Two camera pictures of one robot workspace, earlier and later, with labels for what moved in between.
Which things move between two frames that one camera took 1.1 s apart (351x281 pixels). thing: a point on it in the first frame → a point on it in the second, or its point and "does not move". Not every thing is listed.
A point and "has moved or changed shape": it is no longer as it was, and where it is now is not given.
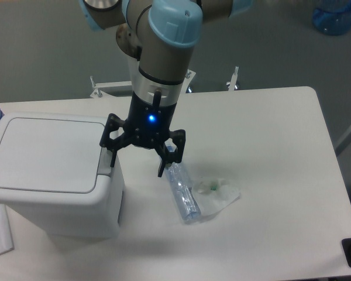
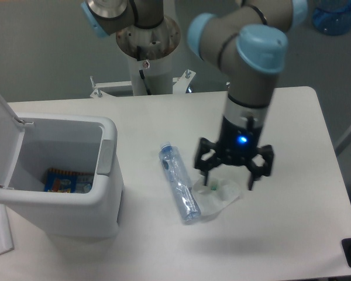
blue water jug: (336, 17) does not move
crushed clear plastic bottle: (178, 177) does not move
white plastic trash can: (51, 170) has moved or changed shape
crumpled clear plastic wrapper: (213, 194) does not move
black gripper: (147, 125) → (237, 143)
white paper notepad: (0, 237) does not move
